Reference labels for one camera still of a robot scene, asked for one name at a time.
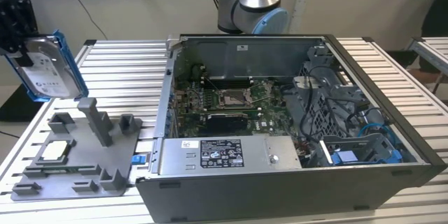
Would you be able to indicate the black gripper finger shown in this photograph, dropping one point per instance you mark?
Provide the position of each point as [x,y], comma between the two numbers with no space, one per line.
[25,56]

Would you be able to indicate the hard disk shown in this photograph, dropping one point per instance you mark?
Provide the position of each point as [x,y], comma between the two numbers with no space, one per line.
[45,74]

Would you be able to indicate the grey disk bay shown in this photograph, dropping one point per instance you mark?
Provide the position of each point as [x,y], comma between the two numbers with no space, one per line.
[366,140]

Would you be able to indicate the silver CPU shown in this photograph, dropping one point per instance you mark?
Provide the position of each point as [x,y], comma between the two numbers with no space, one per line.
[53,151]

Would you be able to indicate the grey parts rack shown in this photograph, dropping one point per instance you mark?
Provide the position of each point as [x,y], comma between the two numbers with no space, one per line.
[84,161]

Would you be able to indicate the blue case latch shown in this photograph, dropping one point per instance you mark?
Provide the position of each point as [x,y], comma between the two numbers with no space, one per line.
[137,159]

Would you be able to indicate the silver power supply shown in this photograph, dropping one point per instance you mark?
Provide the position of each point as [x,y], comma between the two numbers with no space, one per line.
[174,155]

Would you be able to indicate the CPU socket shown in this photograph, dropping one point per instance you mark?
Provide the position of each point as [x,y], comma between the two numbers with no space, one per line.
[232,99]

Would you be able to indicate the black graphics card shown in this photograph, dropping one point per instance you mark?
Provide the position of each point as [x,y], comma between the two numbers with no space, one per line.
[225,124]

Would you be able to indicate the green motherboard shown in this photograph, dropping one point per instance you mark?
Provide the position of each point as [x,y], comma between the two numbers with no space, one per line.
[272,119]

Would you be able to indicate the dark grey PC case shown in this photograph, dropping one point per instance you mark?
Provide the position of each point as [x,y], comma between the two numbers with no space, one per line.
[244,197]

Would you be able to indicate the grey perforated drive cage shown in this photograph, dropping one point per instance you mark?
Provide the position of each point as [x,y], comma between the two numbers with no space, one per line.
[314,113]

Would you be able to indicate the metal slat side table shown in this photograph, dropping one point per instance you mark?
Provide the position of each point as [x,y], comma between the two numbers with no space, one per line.
[433,45]

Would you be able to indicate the person in dark clothes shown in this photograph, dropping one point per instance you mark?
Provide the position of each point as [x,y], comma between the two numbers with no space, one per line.
[434,37]

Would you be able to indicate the blue bay bracket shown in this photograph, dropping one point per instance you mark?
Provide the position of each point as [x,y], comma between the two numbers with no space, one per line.
[344,156]

